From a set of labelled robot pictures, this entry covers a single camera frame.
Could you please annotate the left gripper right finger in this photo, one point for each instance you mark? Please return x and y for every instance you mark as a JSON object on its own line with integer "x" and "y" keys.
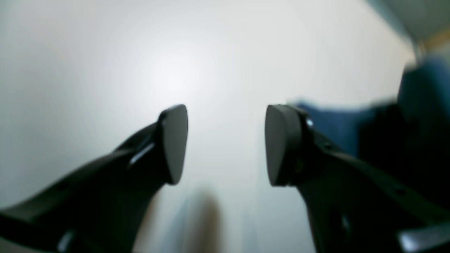
{"x": 352, "y": 206}

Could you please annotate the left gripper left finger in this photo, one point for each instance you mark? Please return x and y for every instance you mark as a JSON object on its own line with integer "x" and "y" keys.
{"x": 99, "y": 207}

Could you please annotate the dark navy t-shirt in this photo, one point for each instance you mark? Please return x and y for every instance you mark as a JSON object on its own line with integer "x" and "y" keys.
{"x": 407, "y": 138}

